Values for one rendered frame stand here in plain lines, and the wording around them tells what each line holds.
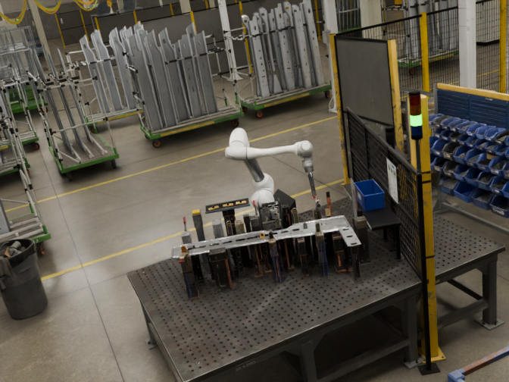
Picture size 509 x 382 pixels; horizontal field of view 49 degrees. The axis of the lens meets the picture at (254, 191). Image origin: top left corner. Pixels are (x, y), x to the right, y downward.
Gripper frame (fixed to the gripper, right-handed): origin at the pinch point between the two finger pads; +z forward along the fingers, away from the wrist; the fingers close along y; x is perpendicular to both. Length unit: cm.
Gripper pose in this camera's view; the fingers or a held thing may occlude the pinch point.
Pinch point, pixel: (313, 192)
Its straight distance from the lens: 449.1
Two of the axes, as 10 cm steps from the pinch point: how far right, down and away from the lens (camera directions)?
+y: -0.1, -1.6, -9.9
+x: 9.8, -1.8, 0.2
